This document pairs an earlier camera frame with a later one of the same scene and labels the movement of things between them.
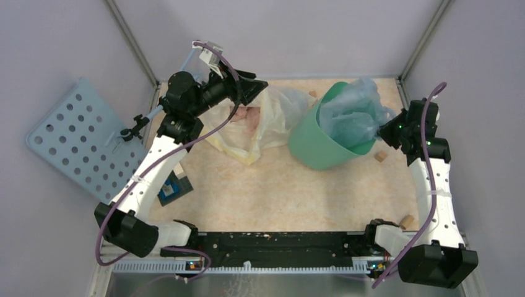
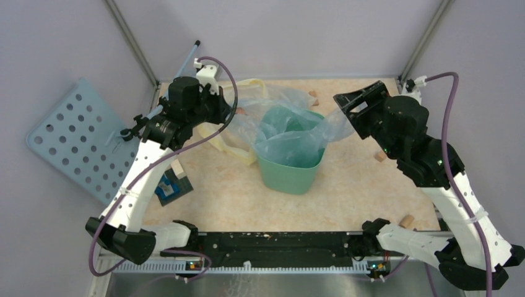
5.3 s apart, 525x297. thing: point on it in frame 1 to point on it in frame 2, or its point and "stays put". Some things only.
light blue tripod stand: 140,122 stays put
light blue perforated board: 81,138 stays put
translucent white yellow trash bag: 262,124 stays put
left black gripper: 246,89 to 223,108
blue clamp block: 173,189 stays put
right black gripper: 384,130 to 373,95
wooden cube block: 381,155 stays put
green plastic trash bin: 311,145 to 290,143
